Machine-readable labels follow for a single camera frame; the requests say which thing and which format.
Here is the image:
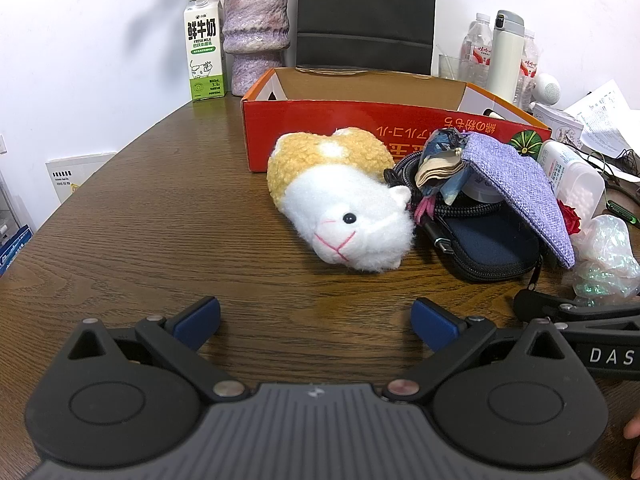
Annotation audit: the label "pale purple tissue pack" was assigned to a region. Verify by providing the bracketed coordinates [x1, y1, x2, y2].
[532, 102, 585, 148]

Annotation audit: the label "red cardboard box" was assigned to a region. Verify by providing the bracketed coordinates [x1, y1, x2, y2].
[241, 66, 552, 173]

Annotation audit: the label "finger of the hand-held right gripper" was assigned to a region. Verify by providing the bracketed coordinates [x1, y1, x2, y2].
[514, 287, 640, 333]

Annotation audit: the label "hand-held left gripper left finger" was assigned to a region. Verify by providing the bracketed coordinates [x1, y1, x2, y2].
[65, 296, 251, 401]

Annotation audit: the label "black paper bag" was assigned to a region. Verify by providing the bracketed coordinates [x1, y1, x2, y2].
[296, 0, 437, 77]

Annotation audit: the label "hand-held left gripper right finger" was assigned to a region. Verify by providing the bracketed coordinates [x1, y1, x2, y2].
[382, 297, 576, 403]

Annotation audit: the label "red fabric rose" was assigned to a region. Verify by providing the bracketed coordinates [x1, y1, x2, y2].
[555, 200, 585, 236]

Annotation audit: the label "clear drinking glass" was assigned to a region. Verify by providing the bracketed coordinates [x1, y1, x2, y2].
[437, 52, 471, 83]

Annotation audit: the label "white sign board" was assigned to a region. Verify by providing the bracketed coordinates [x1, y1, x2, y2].
[46, 152, 118, 206]

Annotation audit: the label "brown wooden desk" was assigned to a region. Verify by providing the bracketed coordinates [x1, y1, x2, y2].
[0, 92, 640, 480]

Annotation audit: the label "white round object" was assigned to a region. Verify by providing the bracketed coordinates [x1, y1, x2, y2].
[460, 180, 503, 206]

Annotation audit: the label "white round speaker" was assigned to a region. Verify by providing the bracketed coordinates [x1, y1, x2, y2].
[532, 74, 563, 106]

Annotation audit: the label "printed paper sheet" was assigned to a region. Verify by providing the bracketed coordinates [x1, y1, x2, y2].
[580, 110, 640, 182]
[562, 79, 640, 133]

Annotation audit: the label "white thermos bottle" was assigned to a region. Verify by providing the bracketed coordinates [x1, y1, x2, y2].
[485, 10, 526, 106]

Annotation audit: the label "black braided cable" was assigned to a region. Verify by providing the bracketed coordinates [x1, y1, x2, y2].
[384, 152, 506, 256]

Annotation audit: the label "purple textured vase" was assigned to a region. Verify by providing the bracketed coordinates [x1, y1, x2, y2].
[221, 0, 292, 98]

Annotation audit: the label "iridescent plastic wrap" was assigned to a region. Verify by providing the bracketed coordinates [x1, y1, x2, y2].
[570, 214, 640, 301]

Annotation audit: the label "green and black neckband earphones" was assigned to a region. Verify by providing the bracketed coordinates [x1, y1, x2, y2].
[585, 150, 640, 226]

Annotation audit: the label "blue patterned fabric pouch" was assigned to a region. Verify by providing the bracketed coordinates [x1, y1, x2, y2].
[415, 129, 473, 206]

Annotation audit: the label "clear plastic jar white beads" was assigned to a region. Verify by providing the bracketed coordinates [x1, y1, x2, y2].
[537, 140, 607, 221]

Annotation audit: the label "clear water bottle red label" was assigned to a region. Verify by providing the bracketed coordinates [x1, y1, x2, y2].
[460, 12, 495, 88]
[517, 30, 543, 111]

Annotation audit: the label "green and white milk carton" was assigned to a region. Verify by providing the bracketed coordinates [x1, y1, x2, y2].
[184, 0, 228, 102]

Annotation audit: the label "yellow and white plush toy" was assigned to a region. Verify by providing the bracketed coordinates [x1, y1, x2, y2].
[266, 127, 417, 273]

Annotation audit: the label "blue cardboard carton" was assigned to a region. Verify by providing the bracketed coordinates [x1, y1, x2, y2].
[0, 225, 35, 276]

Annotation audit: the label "purple woven pouch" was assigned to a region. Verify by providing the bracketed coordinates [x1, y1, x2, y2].
[462, 132, 577, 269]

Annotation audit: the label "navy zipper pouch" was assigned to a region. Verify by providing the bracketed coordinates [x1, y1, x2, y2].
[430, 205, 545, 283]

